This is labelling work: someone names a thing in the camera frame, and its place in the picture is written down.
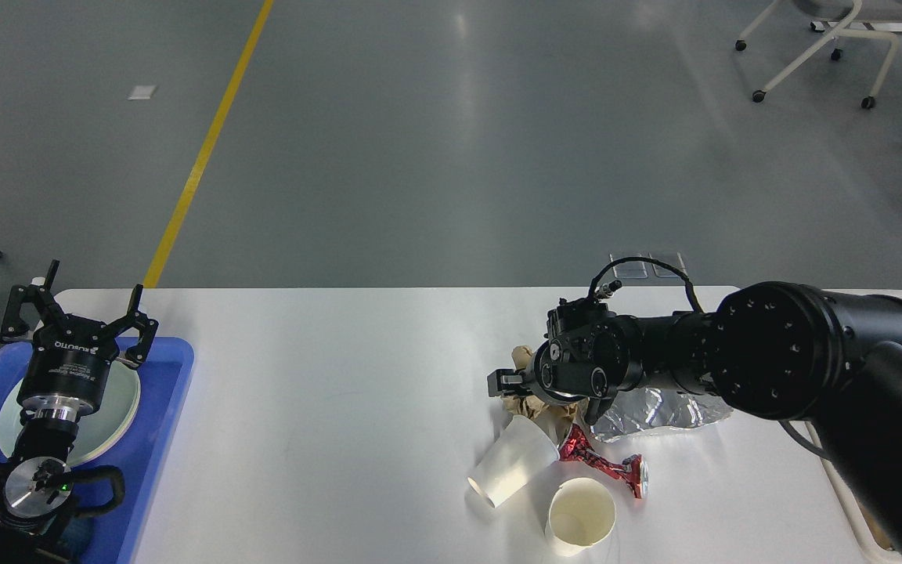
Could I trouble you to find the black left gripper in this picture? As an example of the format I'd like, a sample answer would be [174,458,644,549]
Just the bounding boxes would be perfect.
[0,260,160,424]

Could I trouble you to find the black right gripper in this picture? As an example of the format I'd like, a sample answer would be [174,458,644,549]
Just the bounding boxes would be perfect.
[486,342,615,426]

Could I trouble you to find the brown paper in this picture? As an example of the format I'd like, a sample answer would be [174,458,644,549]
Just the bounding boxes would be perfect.
[499,344,580,450]

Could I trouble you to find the silver foil bag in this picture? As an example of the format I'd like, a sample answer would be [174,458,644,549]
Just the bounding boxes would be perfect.
[590,388,734,443]

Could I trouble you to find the light green plate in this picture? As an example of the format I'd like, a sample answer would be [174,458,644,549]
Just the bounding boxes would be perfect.
[0,364,141,467]

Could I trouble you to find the red foil wrapper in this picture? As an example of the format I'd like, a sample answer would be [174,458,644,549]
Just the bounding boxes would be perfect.
[556,422,649,500]

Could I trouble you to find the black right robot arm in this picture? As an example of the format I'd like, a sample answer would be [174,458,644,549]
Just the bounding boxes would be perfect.
[487,258,902,554]

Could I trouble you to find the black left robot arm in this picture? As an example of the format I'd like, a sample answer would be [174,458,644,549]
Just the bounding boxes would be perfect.
[0,260,158,563]

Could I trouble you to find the tipped white paper cup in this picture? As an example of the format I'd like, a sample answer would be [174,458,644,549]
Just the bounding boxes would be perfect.
[466,415,559,508]

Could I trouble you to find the upright white paper cup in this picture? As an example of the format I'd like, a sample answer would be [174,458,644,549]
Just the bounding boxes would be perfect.
[544,477,616,557]

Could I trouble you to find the floor outlet cover left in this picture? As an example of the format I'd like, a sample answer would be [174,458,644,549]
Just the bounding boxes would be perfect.
[608,251,649,280]

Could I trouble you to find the floor outlet cover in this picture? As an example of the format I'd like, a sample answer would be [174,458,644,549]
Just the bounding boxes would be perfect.
[608,251,649,280]
[649,252,688,279]

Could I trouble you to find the floor outlet cover right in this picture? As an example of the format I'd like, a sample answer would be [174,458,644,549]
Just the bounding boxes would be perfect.
[649,252,688,279]

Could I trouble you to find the blue plastic tray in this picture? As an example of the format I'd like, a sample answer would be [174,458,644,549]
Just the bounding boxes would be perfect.
[0,337,194,563]

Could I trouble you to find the white plastic bin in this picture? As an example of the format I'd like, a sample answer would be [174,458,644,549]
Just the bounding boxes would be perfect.
[807,290,902,564]

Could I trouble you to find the white office chair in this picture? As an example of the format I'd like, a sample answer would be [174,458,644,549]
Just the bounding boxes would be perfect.
[749,1,902,110]

